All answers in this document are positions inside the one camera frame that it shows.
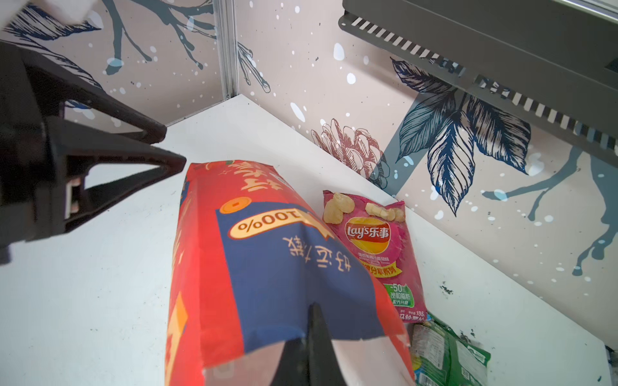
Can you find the red paper gift bag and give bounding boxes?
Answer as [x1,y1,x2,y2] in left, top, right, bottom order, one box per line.
[164,161,415,385]

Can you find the black wall basket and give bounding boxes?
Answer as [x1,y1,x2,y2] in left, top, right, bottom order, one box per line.
[339,1,617,165]

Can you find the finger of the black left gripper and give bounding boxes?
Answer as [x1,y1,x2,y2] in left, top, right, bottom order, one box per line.
[28,51,167,144]
[48,117,187,233]

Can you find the pink Lay's chips bag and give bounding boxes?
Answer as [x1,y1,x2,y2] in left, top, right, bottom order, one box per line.
[323,191,429,323]

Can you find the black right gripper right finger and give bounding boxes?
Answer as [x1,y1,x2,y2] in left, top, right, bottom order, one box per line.
[307,302,346,386]

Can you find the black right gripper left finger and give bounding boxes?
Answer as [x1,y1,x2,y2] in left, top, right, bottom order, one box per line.
[270,338,309,386]

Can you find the green snack packet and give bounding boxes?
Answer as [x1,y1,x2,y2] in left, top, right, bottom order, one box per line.
[407,315,491,386]

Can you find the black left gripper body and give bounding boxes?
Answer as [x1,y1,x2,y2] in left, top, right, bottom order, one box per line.
[1,43,66,265]

